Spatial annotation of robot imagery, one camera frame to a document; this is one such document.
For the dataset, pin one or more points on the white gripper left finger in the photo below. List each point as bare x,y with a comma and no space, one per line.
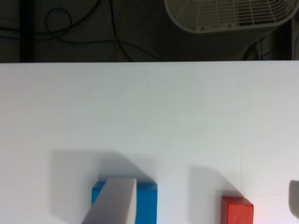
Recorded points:
115,204

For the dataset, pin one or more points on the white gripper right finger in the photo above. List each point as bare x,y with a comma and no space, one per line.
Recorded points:
294,197

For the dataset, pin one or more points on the blue square block with hole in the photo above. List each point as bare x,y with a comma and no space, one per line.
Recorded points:
146,201

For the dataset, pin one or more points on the red rectangular block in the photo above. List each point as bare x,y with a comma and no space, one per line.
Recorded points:
236,210

